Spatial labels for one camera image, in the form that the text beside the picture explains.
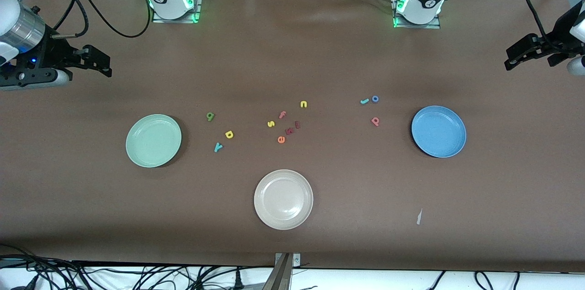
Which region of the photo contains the metal table edge bracket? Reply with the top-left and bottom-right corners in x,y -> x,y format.
275,253 -> 302,268

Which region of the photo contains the beige plate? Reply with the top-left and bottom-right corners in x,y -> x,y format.
254,169 -> 314,230

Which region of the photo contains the grey support beam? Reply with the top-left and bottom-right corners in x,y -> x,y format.
261,253 -> 293,290

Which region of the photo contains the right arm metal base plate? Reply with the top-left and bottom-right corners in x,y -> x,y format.
152,0 -> 202,24

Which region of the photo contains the green plate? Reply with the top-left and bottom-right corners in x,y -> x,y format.
126,114 -> 182,168

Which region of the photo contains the blue plate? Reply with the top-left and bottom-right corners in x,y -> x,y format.
411,105 -> 467,158

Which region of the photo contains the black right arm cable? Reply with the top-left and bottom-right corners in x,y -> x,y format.
27,0 -> 152,39

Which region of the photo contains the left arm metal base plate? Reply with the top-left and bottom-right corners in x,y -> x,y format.
391,0 -> 441,30

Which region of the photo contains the black floor cable bundle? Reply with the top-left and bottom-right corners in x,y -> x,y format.
0,243 -> 275,290

